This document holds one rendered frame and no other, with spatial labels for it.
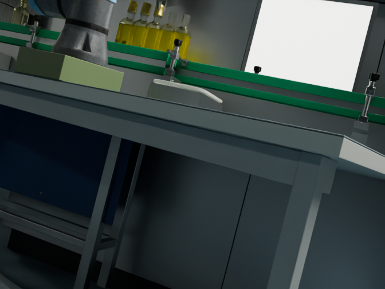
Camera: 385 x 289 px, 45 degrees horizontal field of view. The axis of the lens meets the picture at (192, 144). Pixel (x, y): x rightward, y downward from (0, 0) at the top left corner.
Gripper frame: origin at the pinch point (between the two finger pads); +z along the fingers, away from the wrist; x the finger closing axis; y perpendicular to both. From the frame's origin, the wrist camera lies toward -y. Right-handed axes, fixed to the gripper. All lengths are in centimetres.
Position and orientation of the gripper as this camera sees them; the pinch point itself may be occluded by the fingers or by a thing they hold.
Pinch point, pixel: (159, 7)
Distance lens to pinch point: 186.1
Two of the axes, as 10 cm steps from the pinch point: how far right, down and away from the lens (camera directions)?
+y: 9.1, 2.3, -3.6
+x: 3.5, 0.8, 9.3
